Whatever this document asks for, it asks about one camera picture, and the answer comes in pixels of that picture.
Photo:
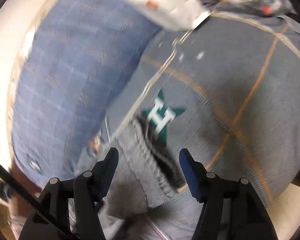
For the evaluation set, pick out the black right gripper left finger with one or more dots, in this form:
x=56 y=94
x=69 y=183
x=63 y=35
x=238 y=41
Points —
x=69 y=209

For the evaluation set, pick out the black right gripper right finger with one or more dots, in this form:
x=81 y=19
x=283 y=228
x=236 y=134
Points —
x=248 y=216

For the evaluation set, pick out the white paper shopping bag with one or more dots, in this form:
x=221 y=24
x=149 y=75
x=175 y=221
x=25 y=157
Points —
x=175 y=15

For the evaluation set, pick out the grey denim pants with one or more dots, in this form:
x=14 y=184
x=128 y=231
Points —
x=144 y=179

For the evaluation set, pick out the grey star-pattern bedsheet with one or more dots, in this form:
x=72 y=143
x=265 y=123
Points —
x=228 y=92

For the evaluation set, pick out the blue plaid pillow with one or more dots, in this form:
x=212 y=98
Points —
x=83 y=55

